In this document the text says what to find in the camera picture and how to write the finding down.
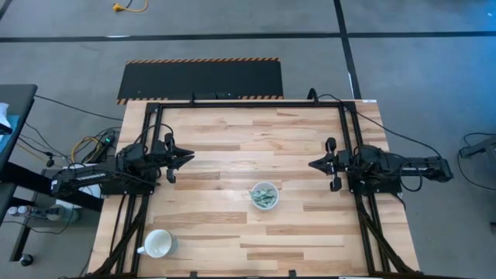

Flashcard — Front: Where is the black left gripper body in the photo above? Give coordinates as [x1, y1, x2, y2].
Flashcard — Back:
[148, 133, 178, 184]

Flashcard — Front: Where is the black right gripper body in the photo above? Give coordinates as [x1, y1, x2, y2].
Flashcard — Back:
[325, 136, 353, 193]

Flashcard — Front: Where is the clear plastic container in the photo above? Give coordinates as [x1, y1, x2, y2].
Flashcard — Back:
[249, 181, 280, 211]

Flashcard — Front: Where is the black hazard-striped floor mat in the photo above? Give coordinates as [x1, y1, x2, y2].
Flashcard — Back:
[116, 57, 285, 106]

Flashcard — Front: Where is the white ceramic mug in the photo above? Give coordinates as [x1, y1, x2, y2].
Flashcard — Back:
[136, 229, 174, 260]

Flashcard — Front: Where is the translucent green bottle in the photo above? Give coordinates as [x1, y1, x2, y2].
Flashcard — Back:
[48, 205, 81, 225]

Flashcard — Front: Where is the black floor tape strip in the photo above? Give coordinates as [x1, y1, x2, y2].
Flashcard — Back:
[333, 0, 363, 100]
[0, 30, 496, 43]

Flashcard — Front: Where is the black side desk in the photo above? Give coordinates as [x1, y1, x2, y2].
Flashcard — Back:
[0, 84, 105, 264]

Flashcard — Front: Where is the white paper sheet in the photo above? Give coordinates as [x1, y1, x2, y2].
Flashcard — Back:
[0, 102, 13, 136]

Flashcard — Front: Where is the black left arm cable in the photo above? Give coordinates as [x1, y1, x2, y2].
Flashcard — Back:
[133, 122, 175, 145]

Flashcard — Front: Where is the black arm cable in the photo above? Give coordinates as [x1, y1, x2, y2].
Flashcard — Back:
[307, 88, 443, 194]
[133, 122, 175, 145]

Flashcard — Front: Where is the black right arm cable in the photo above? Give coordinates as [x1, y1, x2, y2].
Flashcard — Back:
[307, 88, 443, 194]

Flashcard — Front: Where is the black camera bar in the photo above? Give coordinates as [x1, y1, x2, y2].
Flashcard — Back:
[192, 91, 240, 102]

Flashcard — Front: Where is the yellow cable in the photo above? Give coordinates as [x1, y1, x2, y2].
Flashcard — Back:
[71, 135, 103, 164]

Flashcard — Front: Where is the long black floor cable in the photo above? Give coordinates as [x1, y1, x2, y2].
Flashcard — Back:
[33, 94, 124, 122]

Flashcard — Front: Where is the black plug cable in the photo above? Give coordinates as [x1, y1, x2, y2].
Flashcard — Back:
[17, 122, 74, 168]

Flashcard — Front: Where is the black looped floor cable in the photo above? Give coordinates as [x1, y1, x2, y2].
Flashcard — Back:
[454, 131, 496, 191]

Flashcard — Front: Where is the yellow extension cord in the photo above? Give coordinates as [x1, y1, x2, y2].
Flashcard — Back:
[112, 0, 150, 13]

